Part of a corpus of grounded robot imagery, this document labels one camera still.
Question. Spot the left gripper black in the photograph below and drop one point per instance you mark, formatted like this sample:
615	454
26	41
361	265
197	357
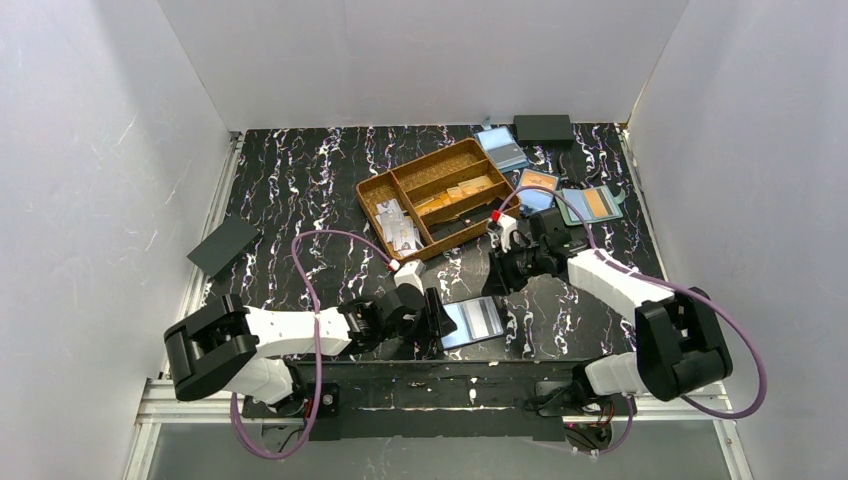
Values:
431	311

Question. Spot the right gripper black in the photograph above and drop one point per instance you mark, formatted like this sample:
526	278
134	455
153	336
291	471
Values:
502	266

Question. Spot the black leather card holder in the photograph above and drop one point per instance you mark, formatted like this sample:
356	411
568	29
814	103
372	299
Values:
477	320

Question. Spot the green card wallet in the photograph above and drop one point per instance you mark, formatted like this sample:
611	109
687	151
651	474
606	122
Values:
594	205

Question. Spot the dark grey card case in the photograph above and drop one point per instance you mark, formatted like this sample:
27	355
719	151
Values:
224	245

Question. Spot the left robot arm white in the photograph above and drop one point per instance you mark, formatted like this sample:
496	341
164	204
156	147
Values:
229	346

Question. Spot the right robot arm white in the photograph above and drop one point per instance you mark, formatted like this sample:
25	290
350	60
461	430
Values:
679	344

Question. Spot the blue card holder orange card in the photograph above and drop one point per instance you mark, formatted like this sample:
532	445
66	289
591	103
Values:
538	194

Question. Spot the black cards in tray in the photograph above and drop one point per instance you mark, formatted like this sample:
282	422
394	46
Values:
446	228

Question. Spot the tan cards in tray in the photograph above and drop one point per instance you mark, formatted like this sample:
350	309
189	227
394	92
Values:
454	194

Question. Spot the white cards in tray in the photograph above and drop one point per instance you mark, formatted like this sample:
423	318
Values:
399	231

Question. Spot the light blue card holder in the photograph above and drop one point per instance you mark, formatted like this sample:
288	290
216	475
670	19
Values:
502	149

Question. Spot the brown woven organizer tray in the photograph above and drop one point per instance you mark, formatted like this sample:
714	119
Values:
426	176

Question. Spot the black box at back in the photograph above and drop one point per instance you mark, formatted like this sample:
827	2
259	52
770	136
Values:
543	129

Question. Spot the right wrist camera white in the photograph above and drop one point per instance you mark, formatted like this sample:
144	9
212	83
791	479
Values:
503	228

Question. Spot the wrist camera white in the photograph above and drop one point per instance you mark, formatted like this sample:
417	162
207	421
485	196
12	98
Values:
503	228
408	273

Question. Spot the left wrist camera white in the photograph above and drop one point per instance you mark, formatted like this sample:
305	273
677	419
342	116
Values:
408	273

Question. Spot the aluminium frame rail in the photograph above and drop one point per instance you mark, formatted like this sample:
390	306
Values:
159	405

